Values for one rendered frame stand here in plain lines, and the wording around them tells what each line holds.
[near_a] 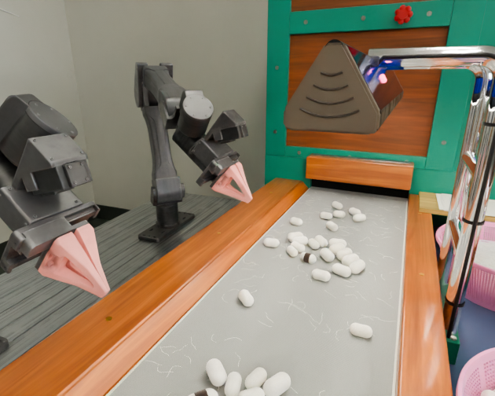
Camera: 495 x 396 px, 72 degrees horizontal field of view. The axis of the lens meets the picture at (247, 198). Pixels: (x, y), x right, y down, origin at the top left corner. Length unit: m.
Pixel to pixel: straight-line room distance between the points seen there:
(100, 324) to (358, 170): 0.78
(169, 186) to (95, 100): 1.92
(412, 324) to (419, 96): 0.70
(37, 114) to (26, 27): 2.31
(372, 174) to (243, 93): 1.27
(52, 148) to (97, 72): 2.39
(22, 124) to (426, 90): 0.94
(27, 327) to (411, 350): 0.62
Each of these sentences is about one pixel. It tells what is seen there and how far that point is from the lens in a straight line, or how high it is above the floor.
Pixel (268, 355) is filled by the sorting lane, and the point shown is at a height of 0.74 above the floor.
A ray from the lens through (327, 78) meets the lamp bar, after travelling 0.30.
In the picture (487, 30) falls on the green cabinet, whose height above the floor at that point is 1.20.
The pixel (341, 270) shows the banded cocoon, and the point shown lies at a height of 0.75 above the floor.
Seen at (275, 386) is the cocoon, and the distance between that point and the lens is 0.44.
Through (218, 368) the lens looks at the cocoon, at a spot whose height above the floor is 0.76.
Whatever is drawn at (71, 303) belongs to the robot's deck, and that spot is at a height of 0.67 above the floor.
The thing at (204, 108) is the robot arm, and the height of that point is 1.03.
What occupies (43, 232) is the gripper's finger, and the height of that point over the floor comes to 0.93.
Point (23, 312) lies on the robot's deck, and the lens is 0.80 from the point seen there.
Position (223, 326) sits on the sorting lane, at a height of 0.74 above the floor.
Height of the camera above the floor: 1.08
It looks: 19 degrees down
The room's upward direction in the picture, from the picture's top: straight up
